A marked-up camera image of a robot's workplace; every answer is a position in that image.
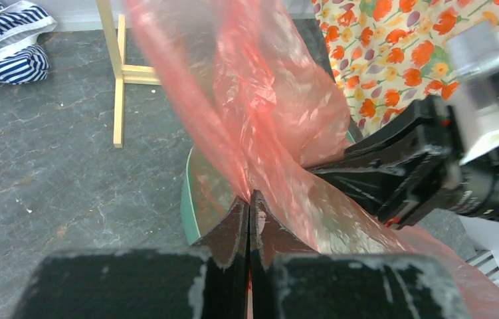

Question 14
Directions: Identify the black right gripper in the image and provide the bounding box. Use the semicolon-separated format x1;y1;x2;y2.
308;95;464;229

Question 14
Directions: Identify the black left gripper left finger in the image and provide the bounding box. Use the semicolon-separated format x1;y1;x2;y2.
193;197;250;318

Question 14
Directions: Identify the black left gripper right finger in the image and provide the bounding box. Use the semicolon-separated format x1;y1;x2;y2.
249;190;320;319

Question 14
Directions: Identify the green plastic trash bin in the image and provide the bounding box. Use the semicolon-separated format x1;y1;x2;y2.
179;118;365;247

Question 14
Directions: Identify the red plastic trash bag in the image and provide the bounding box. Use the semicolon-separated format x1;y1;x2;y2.
126;1;499;318

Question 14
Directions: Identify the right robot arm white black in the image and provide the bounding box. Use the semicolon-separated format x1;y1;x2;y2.
310;73;499;229

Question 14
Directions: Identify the floral orange cloth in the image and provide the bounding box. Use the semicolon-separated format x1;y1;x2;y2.
312;0;499;136

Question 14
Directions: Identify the blue white striped cloth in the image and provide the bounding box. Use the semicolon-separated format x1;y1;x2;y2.
0;1;57;85

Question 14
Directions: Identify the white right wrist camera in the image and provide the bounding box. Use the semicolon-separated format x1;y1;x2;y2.
446;21;499;165

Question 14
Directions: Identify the wooden rack frame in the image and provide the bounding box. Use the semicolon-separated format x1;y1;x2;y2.
96;0;161;148

